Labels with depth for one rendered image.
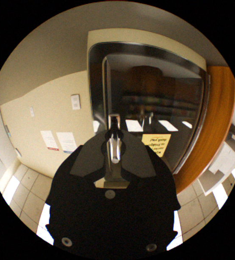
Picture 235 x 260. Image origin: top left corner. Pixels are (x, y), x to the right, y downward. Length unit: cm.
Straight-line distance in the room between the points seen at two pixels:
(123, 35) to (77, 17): 10
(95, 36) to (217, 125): 40
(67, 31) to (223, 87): 41
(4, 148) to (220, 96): 324
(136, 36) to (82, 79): 52
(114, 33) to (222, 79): 32
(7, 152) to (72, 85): 267
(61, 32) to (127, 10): 13
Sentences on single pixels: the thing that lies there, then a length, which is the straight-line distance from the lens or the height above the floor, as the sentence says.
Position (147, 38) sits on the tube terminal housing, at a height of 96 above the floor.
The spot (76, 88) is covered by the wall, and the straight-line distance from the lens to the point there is 67.
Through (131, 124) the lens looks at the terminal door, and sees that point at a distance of 17.
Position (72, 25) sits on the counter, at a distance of 21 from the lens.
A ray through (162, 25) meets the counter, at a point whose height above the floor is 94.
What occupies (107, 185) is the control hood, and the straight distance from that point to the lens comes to 36.
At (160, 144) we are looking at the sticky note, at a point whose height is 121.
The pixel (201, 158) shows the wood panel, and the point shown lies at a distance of 38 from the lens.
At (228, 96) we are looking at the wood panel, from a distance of 33.
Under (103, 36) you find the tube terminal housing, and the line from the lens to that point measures 20.
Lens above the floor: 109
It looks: 29 degrees up
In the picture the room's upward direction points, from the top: 179 degrees clockwise
